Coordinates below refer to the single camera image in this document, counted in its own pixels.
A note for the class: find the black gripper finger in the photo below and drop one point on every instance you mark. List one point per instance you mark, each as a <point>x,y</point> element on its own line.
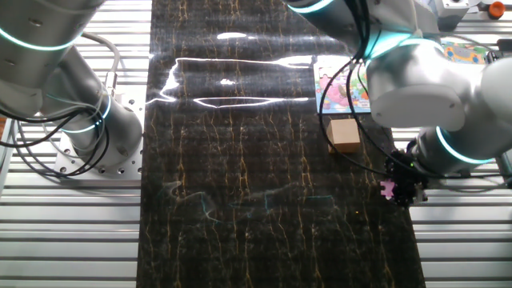
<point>397,191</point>
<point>409,197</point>

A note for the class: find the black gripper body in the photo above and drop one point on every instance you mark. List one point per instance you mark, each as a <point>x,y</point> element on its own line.
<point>406,172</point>

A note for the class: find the pink jigsaw puzzle piece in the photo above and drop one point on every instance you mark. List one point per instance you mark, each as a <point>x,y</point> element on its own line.
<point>386,189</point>

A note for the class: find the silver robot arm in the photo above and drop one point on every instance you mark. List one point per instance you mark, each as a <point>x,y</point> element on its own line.
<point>420,92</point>

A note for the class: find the colourful butterfly puzzle board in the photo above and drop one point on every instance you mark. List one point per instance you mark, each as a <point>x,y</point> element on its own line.
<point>340,94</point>

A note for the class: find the colourful cartoon vehicle puzzle board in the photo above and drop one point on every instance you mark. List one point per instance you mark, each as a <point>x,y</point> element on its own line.
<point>466,54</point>

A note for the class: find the plain wooden block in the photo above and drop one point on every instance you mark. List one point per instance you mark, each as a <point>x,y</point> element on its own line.
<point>344,136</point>

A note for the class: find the black marble pattern mat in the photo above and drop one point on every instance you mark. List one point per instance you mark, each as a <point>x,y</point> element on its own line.
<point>260,200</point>

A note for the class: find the grey control box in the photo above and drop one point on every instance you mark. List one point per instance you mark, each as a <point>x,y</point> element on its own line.
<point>452,12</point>

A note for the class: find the orange push button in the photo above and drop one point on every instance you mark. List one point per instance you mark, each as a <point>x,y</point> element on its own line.
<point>497,9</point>

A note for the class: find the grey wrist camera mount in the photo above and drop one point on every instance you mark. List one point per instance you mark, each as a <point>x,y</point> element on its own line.
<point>421,194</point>

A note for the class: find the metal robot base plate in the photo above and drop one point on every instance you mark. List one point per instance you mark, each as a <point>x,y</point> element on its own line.
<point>128,132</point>

